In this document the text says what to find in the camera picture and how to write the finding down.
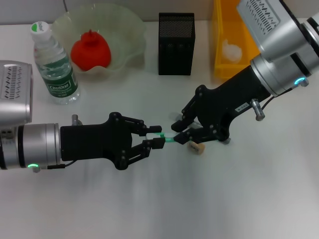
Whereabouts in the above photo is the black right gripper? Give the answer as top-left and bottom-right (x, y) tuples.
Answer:
(170, 65), (272, 145)

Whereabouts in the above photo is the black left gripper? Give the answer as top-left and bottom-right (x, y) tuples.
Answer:
(59, 112), (165, 171)

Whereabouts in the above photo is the green white pen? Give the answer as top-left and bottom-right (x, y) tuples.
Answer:
(147, 131), (180, 144)

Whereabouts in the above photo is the white paper ball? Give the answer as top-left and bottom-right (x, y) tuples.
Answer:
(222, 38), (243, 62)

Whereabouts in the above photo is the red orange fruit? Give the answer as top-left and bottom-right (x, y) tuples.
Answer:
(70, 29), (112, 72)

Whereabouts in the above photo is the clear green-label water bottle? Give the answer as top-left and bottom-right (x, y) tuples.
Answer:
(29, 21), (81, 106)

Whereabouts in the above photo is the grey marker pen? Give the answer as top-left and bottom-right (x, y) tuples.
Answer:
(169, 112), (231, 144)

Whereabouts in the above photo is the tan eraser block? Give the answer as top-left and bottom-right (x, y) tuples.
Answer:
(186, 140), (206, 155)

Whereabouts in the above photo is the black mesh pen holder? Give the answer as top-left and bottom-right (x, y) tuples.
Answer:
(158, 12), (195, 76)

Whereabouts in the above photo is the green glass fruit plate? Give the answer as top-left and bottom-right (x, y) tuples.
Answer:
(51, 3), (147, 80)

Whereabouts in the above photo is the yellow plastic bin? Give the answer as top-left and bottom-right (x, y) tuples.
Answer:
(211, 0), (262, 80)

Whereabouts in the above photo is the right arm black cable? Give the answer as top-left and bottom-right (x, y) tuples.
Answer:
(251, 96), (277, 122)

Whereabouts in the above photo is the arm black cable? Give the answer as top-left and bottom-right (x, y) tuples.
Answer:
(251, 96), (277, 122)
(31, 159), (78, 174)

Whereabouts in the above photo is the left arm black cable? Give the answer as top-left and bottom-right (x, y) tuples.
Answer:
(31, 159), (78, 174)

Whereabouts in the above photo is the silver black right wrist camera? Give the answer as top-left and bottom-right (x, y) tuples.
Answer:
(236, 0), (305, 60)

